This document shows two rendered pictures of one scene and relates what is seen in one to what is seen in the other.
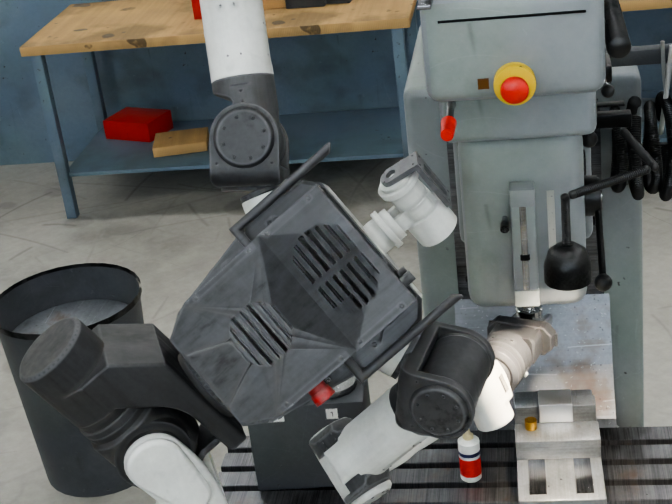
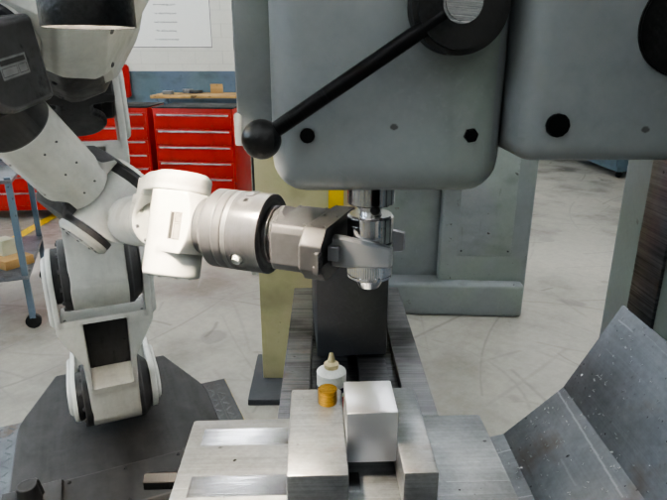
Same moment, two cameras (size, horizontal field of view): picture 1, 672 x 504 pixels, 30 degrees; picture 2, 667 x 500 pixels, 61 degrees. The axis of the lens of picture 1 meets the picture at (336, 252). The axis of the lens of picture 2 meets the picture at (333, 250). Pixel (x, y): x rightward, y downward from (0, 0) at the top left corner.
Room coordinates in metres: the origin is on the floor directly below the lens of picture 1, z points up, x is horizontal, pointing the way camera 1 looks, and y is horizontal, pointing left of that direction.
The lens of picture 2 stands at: (1.80, -0.87, 1.42)
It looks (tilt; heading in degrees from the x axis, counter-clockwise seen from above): 19 degrees down; 79
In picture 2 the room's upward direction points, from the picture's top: straight up
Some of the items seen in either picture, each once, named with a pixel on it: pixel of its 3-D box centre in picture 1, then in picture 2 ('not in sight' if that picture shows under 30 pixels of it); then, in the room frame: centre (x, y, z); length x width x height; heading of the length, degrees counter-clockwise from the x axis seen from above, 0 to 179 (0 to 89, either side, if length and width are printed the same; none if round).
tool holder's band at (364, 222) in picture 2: (529, 309); (370, 217); (1.94, -0.33, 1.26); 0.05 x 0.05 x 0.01
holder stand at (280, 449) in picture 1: (312, 426); (345, 278); (2.01, 0.09, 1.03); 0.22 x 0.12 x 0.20; 83
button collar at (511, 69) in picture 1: (514, 83); not in sight; (1.72, -0.28, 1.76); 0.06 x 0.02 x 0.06; 80
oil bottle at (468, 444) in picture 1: (469, 452); (331, 388); (1.93, -0.20, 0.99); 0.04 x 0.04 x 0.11
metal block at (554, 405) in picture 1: (555, 410); (368, 420); (1.94, -0.36, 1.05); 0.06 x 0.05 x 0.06; 81
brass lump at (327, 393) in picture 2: (530, 423); (328, 395); (1.90, -0.31, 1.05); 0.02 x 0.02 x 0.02
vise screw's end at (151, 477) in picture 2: not in sight; (164, 480); (1.71, -0.33, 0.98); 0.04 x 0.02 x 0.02; 171
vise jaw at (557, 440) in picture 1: (557, 440); (317, 442); (1.88, -0.35, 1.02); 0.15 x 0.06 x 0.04; 81
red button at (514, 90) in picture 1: (514, 89); not in sight; (1.69, -0.28, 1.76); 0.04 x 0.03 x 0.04; 80
